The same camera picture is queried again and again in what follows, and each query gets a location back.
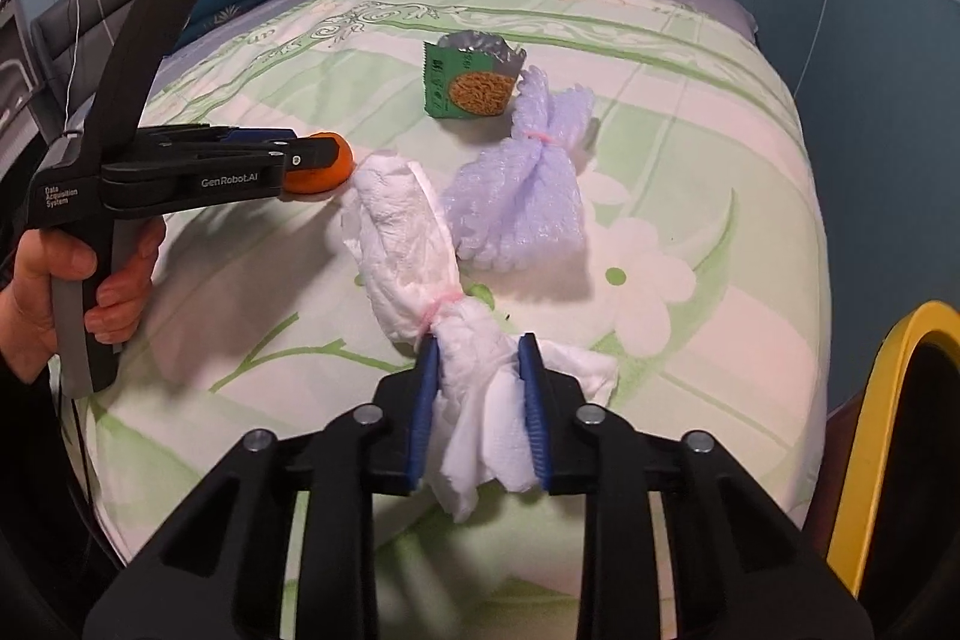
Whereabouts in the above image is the white tissue bundle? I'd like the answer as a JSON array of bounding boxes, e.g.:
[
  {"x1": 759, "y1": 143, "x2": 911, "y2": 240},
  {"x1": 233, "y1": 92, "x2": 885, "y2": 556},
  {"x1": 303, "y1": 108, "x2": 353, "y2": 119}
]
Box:
[{"x1": 341, "y1": 152, "x2": 620, "y2": 525}]

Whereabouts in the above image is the purple foam fruit net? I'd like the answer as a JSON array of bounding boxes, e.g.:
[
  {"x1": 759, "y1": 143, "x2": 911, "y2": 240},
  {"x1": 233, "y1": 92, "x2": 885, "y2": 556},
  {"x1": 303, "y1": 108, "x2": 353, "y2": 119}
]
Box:
[{"x1": 439, "y1": 66, "x2": 597, "y2": 272}]

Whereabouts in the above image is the green snack packet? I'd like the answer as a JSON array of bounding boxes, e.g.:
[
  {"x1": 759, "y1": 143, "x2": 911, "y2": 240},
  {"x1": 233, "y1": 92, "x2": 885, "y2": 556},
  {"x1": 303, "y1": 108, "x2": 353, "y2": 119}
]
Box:
[{"x1": 421, "y1": 31, "x2": 530, "y2": 122}]

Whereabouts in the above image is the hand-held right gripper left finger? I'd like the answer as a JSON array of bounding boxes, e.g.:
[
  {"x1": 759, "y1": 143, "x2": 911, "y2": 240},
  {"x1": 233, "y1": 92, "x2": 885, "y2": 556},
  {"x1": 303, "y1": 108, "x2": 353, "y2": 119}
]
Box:
[{"x1": 82, "y1": 336, "x2": 440, "y2": 640}]

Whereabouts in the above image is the green printed bedspread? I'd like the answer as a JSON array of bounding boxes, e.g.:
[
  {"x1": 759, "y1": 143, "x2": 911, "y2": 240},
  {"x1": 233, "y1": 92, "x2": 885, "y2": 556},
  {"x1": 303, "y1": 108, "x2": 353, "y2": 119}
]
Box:
[{"x1": 71, "y1": 0, "x2": 833, "y2": 596}]

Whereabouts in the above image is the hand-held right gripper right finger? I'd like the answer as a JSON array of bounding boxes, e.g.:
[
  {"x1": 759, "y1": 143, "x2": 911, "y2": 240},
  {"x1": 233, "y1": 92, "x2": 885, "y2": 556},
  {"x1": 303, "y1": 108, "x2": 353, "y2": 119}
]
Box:
[{"x1": 517, "y1": 332, "x2": 878, "y2": 640}]

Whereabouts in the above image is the black cable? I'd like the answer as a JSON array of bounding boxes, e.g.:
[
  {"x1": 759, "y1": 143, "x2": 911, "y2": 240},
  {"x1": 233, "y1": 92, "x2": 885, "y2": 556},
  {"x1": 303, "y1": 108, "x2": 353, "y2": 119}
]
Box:
[{"x1": 71, "y1": 394, "x2": 100, "y2": 515}]

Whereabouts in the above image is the orange tangerine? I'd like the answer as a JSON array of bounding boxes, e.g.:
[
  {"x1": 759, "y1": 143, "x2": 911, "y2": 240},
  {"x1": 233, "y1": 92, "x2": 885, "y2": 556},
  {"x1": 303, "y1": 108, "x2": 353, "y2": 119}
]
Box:
[{"x1": 281, "y1": 131, "x2": 355, "y2": 195}]

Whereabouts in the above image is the person's left hand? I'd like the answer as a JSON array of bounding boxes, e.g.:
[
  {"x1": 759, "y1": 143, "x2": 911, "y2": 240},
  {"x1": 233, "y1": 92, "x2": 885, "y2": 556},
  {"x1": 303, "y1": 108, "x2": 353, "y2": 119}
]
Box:
[{"x1": 0, "y1": 220, "x2": 166, "y2": 382}]

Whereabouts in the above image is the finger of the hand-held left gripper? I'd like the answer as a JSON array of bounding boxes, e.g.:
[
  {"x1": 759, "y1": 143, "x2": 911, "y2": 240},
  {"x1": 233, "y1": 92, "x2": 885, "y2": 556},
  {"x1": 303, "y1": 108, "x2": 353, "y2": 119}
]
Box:
[
  {"x1": 146, "y1": 124, "x2": 299, "y2": 152},
  {"x1": 279, "y1": 134, "x2": 341, "y2": 197}
]

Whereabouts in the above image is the yellow bin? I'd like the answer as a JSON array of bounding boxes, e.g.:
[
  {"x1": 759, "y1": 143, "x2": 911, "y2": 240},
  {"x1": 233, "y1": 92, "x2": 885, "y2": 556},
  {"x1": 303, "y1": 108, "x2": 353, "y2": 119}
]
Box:
[{"x1": 825, "y1": 301, "x2": 960, "y2": 600}]

